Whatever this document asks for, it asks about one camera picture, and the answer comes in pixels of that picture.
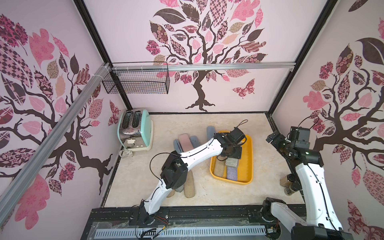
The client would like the lavender glasses case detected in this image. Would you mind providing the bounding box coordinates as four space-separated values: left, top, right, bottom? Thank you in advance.
227 167 238 182

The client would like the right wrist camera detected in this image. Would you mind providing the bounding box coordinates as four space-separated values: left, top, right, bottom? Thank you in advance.
288 126 311 142

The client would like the blue glasses case middle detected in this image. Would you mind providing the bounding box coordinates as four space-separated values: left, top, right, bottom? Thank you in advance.
190 136 201 149

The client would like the tan glasses case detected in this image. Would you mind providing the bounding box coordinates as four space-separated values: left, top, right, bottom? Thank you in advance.
167 190 176 198
184 171 196 199
214 159 226 178

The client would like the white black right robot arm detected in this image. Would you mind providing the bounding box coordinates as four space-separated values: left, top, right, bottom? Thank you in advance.
261 127 353 240

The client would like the yellow plastic storage tray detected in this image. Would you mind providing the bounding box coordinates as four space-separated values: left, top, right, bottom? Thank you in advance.
210 135 254 185

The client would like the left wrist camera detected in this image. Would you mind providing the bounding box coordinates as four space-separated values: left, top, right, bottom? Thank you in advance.
228 127 246 144

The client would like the black wire basket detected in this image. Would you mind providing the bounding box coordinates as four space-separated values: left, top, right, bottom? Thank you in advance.
103 61 171 94

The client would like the blue glasses case by tray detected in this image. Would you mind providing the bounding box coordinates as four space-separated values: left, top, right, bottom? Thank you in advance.
207 126 216 141

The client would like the mint chrome toaster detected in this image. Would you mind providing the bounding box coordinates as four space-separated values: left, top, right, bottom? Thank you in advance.
117 109 154 152

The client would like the aluminium frame rail left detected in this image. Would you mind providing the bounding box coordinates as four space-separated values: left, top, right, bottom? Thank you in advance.
1 63 111 224

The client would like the grey fabric glasses case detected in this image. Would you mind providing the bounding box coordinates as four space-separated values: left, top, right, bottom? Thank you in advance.
175 185 185 193

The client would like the white slotted cable duct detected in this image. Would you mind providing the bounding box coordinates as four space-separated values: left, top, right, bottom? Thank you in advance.
93 226 267 240

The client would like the pink glasses case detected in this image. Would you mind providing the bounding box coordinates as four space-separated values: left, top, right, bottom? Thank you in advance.
179 134 194 152

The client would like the aluminium frame rail back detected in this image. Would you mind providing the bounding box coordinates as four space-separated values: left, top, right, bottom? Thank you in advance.
112 62 296 72

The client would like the aluminium frame rail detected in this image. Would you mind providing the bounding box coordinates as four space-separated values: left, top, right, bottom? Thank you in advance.
1 63 111 224
112 62 296 72

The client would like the grey rectangular glasses case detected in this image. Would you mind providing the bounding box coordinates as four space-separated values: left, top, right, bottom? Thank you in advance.
225 158 240 169

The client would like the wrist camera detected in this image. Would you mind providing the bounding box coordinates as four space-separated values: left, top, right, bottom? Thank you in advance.
288 126 311 142
228 127 246 144

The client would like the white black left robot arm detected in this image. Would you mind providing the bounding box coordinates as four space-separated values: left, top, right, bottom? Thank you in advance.
137 131 247 225

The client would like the blue glasses case left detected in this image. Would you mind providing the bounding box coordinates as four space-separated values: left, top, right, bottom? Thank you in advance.
173 140 183 154

